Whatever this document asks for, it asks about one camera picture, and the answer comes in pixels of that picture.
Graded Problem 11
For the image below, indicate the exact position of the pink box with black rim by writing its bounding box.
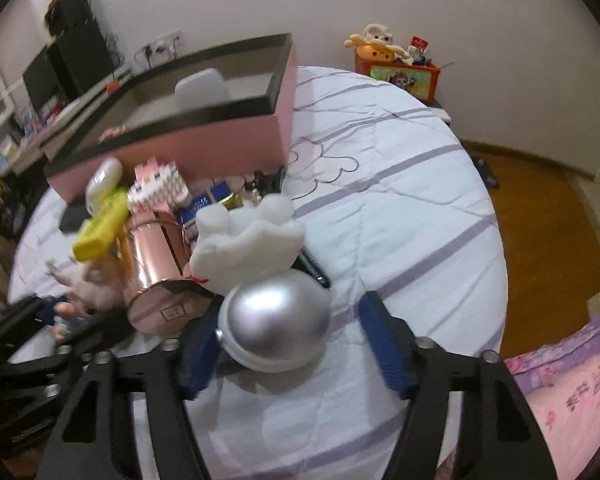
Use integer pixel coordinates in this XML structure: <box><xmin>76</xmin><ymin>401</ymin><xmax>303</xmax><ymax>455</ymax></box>
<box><xmin>44</xmin><ymin>33</ymin><xmax>299</xmax><ymax>206</ymax></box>

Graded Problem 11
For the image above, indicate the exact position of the yellow highlighter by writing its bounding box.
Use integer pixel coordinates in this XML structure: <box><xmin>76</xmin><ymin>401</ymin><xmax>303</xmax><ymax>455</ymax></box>
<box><xmin>72</xmin><ymin>186</ymin><xmax>131</xmax><ymax>262</ymax></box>

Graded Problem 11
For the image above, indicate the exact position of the orange toy box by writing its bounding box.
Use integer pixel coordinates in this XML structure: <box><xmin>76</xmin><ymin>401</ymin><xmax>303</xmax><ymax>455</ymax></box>
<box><xmin>355</xmin><ymin>52</ymin><xmax>442</xmax><ymax>107</ymax></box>

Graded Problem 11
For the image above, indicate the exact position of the white earbuds case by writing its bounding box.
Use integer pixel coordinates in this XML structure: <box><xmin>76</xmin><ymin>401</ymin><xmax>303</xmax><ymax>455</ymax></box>
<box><xmin>85</xmin><ymin>157</ymin><xmax>126</xmax><ymax>216</ymax></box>

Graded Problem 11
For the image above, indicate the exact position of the black monitor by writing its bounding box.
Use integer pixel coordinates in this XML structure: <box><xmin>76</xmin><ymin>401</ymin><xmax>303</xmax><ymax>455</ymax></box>
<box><xmin>22</xmin><ymin>47</ymin><xmax>62</xmax><ymax>107</ymax></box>

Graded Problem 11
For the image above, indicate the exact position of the silver round dome object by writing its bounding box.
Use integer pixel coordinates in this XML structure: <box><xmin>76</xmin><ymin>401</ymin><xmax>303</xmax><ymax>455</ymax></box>
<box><xmin>216</xmin><ymin>269</ymin><xmax>334</xmax><ymax>374</ymax></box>

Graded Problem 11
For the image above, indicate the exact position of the small red white figure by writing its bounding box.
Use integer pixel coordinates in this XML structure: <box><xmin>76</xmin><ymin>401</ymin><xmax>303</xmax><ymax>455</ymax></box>
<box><xmin>406</xmin><ymin>35</ymin><xmax>432</xmax><ymax>67</ymax></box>

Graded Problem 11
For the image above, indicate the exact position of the rose gold cylinder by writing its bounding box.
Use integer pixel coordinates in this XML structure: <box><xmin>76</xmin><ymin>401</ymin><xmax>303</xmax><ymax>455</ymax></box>
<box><xmin>124</xmin><ymin>209</ymin><xmax>222</xmax><ymax>336</ymax></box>

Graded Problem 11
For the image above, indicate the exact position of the black remote control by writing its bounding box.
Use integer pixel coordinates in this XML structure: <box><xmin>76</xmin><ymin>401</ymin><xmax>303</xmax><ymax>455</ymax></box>
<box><xmin>291</xmin><ymin>249</ymin><xmax>332</xmax><ymax>289</ymax></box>

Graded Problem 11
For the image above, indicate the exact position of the small blue box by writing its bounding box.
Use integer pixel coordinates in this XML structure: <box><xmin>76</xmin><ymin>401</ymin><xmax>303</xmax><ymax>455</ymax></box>
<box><xmin>176</xmin><ymin>183</ymin><xmax>244</xmax><ymax>227</ymax></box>

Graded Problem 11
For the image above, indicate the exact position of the small dark object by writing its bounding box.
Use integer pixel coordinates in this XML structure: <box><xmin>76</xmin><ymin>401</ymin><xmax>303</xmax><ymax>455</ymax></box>
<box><xmin>251</xmin><ymin>166</ymin><xmax>287</xmax><ymax>197</ymax></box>

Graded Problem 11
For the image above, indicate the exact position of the white rounded object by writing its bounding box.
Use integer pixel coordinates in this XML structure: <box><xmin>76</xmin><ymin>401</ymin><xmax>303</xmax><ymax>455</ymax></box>
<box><xmin>174</xmin><ymin>69</ymin><xmax>232</xmax><ymax>111</ymax></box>

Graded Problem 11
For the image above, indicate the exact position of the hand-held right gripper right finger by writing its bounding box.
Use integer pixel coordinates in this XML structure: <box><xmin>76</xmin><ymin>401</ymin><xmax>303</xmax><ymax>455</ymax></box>
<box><xmin>356</xmin><ymin>291</ymin><xmax>562</xmax><ymax>480</ymax></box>

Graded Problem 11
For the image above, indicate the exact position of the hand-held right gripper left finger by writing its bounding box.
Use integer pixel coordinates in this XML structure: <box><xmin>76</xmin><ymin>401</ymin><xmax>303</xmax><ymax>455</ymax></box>
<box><xmin>35</xmin><ymin>300</ymin><xmax>227</xmax><ymax>480</ymax></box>

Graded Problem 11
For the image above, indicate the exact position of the white wall power outlet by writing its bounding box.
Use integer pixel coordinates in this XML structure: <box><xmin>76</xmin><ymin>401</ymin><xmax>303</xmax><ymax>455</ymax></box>
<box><xmin>131</xmin><ymin>29</ymin><xmax>184</xmax><ymax>69</ymax></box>

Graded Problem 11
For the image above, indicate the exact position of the white paw plush toy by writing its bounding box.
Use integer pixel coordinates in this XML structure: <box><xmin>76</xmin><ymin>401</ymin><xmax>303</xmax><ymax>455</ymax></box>
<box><xmin>187</xmin><ymin>194</ymin><xmax>308</xmax><ymax>296</ymax></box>

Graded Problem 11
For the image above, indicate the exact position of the dark slipper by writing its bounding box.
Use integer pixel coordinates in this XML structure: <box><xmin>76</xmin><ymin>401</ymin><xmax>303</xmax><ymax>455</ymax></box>
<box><xmin>469</xmin><ymin>154</ymin><xmax>502</xmax><ymax>191</ymax></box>

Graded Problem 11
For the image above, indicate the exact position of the white desk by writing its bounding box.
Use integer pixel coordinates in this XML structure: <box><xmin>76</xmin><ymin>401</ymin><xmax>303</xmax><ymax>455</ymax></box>
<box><xmin>0</xmin><ymin>67</ymin><xmax>133</xmax><ymax>176</ymax></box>

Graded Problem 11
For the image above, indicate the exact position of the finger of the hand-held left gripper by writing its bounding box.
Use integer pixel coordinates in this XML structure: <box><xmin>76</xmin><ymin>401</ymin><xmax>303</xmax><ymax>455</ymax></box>
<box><xmin>0</xmin><ymin>309</ymin><xmax>137</xmax><ymax>398</ymax></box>
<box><xmin>0</xmin><ymin>294</ymin><xmax>73</xmax><ymax>343</ymax></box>

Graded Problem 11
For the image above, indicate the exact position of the pink white block figure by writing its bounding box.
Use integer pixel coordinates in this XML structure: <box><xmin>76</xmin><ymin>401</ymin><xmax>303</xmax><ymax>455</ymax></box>
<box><xmin>134</xmin><ymin>157</ymin><xmax>191</xmax><ymax>203</ymax></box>

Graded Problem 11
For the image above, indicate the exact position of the pink cloth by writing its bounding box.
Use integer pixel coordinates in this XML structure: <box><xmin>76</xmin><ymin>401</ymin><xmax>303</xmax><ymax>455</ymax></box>
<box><xmin>502</xmin><ymin>309</ymin><xmax>600</xmax><ymax>480</ymax></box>

